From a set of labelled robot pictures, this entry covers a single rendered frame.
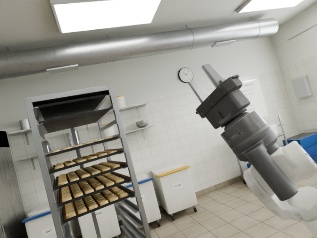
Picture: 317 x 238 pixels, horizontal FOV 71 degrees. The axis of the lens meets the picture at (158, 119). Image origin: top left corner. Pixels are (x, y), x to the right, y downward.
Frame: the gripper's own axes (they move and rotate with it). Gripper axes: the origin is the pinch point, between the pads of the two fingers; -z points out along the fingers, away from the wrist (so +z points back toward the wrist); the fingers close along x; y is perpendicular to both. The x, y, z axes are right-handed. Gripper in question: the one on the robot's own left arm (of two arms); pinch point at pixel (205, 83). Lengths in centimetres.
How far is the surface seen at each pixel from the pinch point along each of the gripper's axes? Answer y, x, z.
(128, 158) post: -23, -91, -12
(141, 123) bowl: -181, -275, -98
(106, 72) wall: -172, -267, -214
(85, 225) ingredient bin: -38, -323, -7
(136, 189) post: -20, -98, 5
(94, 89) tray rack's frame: -19, -75, -55
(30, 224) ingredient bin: 19, -333, -46
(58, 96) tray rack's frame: 0, -79, -59
